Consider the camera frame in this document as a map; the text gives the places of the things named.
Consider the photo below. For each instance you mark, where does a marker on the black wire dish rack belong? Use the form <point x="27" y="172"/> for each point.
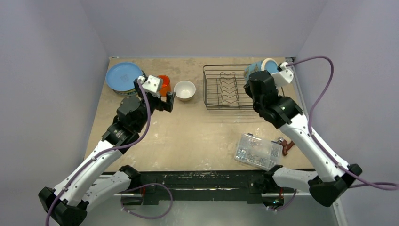
<point x="223" y="87"/>

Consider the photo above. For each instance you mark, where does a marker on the aluminium rail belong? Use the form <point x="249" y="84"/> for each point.
<point x="337" y="205"/>

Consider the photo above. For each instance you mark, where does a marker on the blue butterfly mug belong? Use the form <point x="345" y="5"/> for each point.
<point x="267" y="64"/>

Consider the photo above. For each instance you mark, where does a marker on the beige floral bowl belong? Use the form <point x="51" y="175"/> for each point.
<point x="185" y="90"/>

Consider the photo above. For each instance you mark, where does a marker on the black base frame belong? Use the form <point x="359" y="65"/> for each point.
<point x="248" y="186"/>

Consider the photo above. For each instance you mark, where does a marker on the yellow green-rimmed plate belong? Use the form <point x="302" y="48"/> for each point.
<point x="131" y="92"/>

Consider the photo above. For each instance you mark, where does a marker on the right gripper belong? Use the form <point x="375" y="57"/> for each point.
<point x="260" y="79"/>

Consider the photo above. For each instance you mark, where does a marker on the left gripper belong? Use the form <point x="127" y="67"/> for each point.
<point x="162" y="105"/>

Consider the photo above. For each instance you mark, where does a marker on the orange cup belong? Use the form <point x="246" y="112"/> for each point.
<point x="166" y="86"/>

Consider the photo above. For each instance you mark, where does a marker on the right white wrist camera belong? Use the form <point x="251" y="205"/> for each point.
<point x="283" y="76"/>

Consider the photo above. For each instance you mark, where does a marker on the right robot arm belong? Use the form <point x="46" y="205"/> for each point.
<point x="332" y="175"/>

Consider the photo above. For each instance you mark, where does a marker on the light blue plate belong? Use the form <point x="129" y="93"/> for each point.
<point x="121" y="69"/>

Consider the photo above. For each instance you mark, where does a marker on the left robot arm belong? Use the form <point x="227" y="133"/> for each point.
<point x="69" y="202"/>

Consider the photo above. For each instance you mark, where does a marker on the clear plastic screw box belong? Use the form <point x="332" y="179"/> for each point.
<point x="257" y="152"/>

